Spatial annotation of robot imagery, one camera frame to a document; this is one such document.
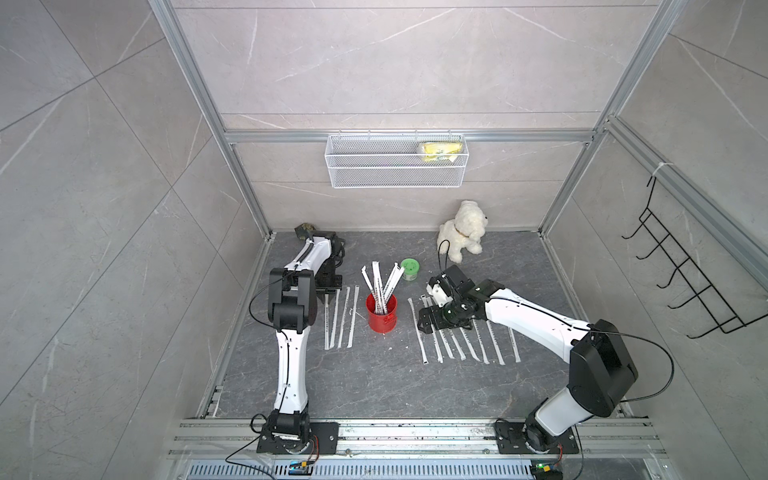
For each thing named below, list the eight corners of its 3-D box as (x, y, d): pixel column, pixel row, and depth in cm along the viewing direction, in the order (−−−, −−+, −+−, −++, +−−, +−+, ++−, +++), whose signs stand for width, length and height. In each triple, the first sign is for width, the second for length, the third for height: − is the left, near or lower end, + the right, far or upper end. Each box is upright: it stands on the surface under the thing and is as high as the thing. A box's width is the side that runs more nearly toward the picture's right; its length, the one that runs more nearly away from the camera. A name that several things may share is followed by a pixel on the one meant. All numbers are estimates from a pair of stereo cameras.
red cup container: (367, 333, 94) (365, 317, 85) (368, 310, 99) (366, 293, 91) (396, 333, 94) (396, 317, 85) (395, 310, 99) (396, 293, 91)
